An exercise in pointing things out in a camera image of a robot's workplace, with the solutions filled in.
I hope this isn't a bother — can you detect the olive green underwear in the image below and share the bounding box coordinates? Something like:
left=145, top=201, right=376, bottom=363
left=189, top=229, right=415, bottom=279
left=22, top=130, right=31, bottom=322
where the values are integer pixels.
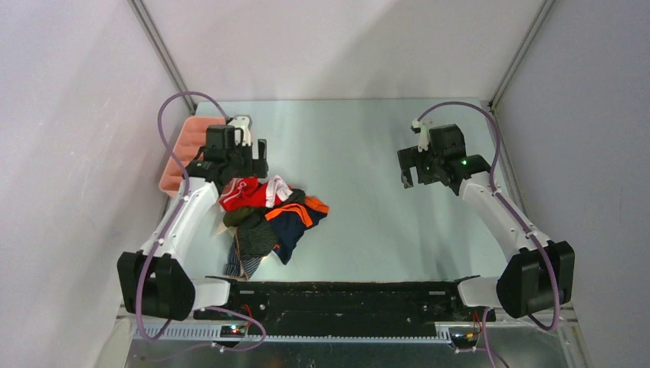
left=222, top=206, right=266, bottom=228

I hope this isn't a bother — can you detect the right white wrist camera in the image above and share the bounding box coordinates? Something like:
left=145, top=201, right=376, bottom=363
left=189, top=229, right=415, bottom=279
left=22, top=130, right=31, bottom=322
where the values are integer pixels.
left=411, top=119, right=434, bottom=152

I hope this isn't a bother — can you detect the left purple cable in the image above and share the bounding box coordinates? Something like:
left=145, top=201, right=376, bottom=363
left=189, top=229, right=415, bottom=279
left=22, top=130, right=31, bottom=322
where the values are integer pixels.
left=135, top=91, right=267, bottom=354

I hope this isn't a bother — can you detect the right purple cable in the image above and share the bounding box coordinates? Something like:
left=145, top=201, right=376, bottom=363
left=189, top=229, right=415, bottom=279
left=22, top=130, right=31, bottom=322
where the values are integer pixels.
left=416, top=100, right=562, bottom=368

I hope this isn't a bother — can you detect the right aluminium corner post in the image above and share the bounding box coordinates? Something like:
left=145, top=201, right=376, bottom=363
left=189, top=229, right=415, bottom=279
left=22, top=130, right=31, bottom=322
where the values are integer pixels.
left=488, top=0, right=558, bottom=113

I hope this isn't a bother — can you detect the dark striped underwear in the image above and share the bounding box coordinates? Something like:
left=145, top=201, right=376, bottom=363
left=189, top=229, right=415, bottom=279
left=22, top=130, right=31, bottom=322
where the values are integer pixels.
left=222, top=189, right=306, bottom=280

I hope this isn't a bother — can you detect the purple cable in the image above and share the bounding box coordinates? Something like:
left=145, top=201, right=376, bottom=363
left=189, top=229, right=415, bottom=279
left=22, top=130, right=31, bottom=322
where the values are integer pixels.
left=135, top=91, right=267, bottom=354
left=416, top=100, right=562, bottom=368

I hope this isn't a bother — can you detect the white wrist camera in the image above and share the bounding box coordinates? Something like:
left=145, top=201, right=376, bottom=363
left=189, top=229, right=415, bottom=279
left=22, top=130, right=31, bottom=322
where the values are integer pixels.
left=411, top=119, right=434, bottom=152
left=228, top=114, right=252, bottom=146

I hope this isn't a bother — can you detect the grey slotted cable duct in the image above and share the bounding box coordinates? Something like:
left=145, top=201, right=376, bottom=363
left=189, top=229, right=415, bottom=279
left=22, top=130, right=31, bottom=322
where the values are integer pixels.
left=133, top=324, right=452, bottom=344

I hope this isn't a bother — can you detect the navy orange underwear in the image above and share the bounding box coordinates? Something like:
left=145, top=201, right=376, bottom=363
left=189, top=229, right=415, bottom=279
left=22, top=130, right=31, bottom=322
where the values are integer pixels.
left=264, top=196, right=330, bottom=265

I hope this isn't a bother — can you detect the red white underwear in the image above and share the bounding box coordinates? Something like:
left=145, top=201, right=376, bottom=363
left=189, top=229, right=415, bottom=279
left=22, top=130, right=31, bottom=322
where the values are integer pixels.
left=218, top=176, right=293, bottom=212

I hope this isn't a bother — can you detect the left aluminium corner post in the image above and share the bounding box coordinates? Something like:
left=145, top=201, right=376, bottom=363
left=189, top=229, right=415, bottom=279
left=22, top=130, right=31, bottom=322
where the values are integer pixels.
left=127, top=0, right=189, bottom=93

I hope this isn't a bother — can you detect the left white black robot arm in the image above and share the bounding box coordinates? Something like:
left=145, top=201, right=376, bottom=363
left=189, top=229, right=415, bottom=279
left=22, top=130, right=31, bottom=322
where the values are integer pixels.
left=117, top=115, right=268, bottom=320

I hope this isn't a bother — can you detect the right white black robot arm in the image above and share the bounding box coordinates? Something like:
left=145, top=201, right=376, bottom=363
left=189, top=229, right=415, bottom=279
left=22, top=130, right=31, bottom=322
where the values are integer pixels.
left=397, top=120, right=575, bottom=320

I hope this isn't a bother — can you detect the aluminium corner post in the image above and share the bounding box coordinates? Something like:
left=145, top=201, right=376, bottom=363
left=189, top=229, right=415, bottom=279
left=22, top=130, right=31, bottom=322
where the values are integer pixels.
left=488, top=0, right=558, bottom=113
left=127, top=0, right=189, bottom=93

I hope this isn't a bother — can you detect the pink divided storage tray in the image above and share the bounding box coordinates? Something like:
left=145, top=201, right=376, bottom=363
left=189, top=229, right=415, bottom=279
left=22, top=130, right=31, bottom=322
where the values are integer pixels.
left=159, top=117, right=225, bottom=198

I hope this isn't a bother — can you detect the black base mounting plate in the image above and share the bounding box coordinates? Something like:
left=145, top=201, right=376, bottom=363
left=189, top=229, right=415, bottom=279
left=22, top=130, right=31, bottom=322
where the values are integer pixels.
left=225, top=281, right=484, bottom=339

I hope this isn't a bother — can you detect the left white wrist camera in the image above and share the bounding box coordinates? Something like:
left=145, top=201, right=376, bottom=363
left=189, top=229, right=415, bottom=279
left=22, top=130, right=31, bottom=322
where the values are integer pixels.
left=228, top=114, right=252, bottom=146

